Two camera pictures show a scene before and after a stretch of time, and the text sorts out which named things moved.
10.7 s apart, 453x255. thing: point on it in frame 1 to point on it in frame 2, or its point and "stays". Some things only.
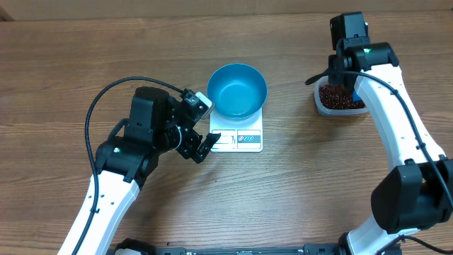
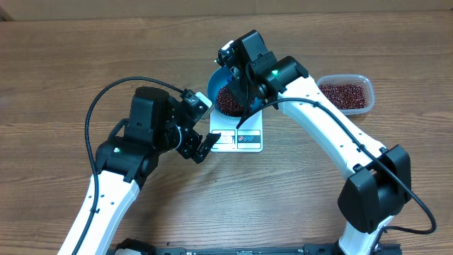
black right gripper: x=335 y=81 to x=241 y=91
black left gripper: x=193 y=139 stays
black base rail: x=138 y=246 stays
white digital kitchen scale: x=246 y=137 stays
